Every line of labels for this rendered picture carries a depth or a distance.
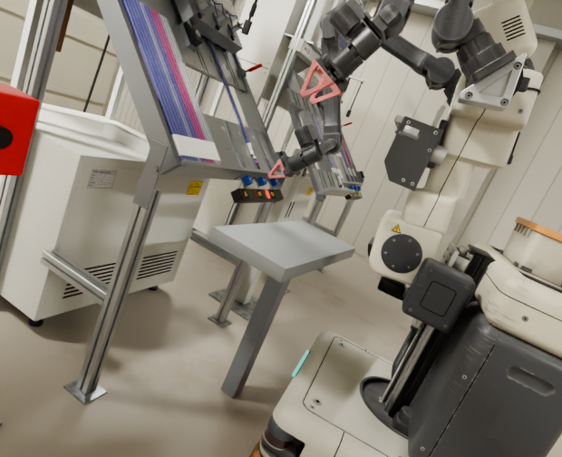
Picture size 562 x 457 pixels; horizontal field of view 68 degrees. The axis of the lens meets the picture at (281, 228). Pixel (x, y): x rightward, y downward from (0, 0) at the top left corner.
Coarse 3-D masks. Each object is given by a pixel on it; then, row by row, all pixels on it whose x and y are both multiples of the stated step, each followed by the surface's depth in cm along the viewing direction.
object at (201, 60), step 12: (144, 0) 125; (156, 0) 132; (168, 0) 140; (168, 12) 136; (180, 36) 138; (204, 36) 155; (180, 48) 135; (204, 48) 151; (216, 48) 161; (192, 60) 139; (204, 60) 147; (228, 60) 167; (204, 72) 144; (216, 72) 152; (228, 72) 163; (228, 84) 160; (240, 84) 169
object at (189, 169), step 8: (184, 160) 108; (192, 160) 111; (184, 168) 111; (192, 168) 114; (200, 168) 116; (208, 168) 119; (216, 168) 122; (224, 168) 125; (232, 168) 130; (240, 168) 135; (184, 176) 118; (192, 176) 121; (200, 176) 124; (208, 176) 128; (216, 176) 131; (224, 176) 134; (232, 176) 138; (256, 176) 151; (264, 176) 156
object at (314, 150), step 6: (306, 144) 141; (312, 144) 144; (318, 144) 142; (306, 150) 141; (312, 150) 140; (318, 150) 141; (306, 156) 141; (312, 156) 140; (318, 156) 140; (306, 162) 142; (312, 162) 142
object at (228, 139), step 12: (216, 120) 138; (216, 132) 134; (228, 132) 143; (240, 132) 151; (252, 132) 161; (216, 144) 131; (228, 144) 139; (240, 144) 147; (252, 144) 157; (264, 144) 167; (228, 156) 136; (240, 156) 143; (252, 156) 151; (264, 156) 163; (252, 168) 149; (264, 168) 158
